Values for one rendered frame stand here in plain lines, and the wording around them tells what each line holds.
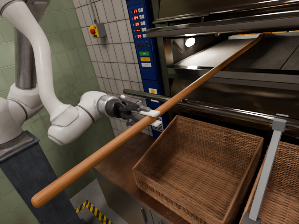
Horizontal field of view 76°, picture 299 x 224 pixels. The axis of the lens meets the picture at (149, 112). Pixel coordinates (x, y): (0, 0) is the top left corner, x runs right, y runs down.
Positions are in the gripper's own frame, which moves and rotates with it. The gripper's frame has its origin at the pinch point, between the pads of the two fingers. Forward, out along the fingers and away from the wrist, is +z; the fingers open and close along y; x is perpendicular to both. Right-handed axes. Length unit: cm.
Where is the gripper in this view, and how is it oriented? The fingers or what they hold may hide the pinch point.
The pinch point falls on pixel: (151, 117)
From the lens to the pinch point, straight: 66.2
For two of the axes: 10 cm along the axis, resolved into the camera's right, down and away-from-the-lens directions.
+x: -6.4, 4.5, -6.2
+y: 1.7, 8.7, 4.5
